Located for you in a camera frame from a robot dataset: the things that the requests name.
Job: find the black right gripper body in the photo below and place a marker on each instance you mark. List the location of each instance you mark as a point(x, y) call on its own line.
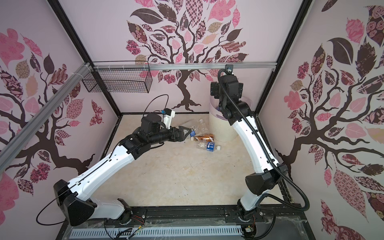
point(239, 93)

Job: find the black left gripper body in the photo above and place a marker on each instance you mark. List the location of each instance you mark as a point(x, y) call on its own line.
point(165, 134)

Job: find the blue label water bottle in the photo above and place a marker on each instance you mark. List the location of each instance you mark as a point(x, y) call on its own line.
point(209, 146)

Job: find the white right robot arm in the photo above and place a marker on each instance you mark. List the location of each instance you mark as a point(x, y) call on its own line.
point(266, 175)

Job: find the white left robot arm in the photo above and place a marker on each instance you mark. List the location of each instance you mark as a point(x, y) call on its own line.
point(74, 197)

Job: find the white bin with purple liner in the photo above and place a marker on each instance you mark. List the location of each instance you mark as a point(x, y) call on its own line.
point(218, 125)

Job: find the clear bottle with blue cap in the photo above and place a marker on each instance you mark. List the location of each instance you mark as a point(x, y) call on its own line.
point(194, 132)

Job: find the clear bottle with white cap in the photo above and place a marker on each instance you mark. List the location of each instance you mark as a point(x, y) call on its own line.
point(204, 129)

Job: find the crushed orange coffee bottle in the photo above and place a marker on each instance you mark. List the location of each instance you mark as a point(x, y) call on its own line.
point(205, 137)

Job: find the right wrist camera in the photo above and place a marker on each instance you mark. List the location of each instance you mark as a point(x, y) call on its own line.
point(215, 90)

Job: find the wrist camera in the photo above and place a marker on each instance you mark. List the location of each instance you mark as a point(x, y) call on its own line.
point(215, 90)
point(168, 115)

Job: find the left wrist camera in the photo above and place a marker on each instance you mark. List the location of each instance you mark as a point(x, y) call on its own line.
point(168, 115)

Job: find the aluminium rail on back wall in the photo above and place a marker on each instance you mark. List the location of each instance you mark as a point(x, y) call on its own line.
point(196, 66)

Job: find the aluminium rail on wall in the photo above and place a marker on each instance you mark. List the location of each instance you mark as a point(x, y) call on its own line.
point(196, 66)
point(12, 149)

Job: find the black wire mesh basket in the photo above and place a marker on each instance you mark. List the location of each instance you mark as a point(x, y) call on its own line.
point(119, 77)

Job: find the black corner frame post right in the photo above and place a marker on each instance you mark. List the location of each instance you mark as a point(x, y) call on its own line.
point(293, 32)

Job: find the black corner frame post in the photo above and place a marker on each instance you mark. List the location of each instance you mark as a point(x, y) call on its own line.
point(293, 32)
point(71, 32)

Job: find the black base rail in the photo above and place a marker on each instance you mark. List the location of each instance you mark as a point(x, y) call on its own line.
point(267, 222)

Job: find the white slotted cable duct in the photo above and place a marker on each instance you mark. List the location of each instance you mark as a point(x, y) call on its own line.
point(153, 232)

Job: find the aluminium rail on left wall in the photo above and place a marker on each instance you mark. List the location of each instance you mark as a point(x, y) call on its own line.
point(12, 149)

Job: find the black corner frame post left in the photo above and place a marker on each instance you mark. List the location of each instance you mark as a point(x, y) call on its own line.
point(71, 32)

